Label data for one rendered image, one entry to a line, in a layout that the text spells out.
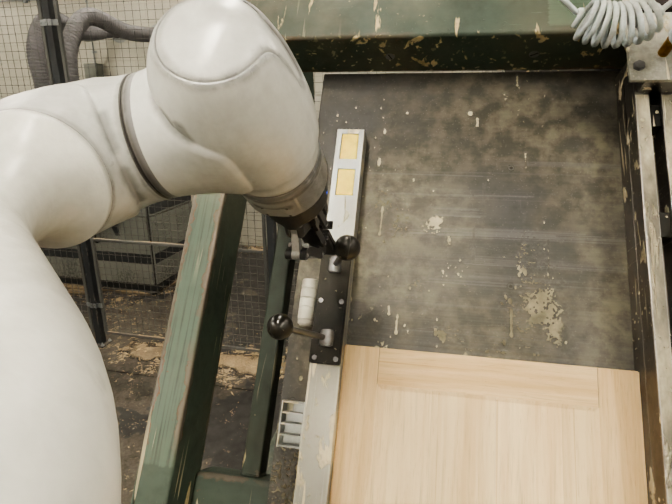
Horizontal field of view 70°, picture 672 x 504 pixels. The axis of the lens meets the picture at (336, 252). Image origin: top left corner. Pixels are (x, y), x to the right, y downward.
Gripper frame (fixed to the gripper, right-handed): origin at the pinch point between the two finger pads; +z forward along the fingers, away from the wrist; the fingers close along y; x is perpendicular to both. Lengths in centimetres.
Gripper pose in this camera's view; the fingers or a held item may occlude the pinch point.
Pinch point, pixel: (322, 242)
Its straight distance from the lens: 69.0
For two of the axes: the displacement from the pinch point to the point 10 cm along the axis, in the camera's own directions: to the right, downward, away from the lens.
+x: 9.8, 0.6, -1.8
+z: 1.5, 3.0, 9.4
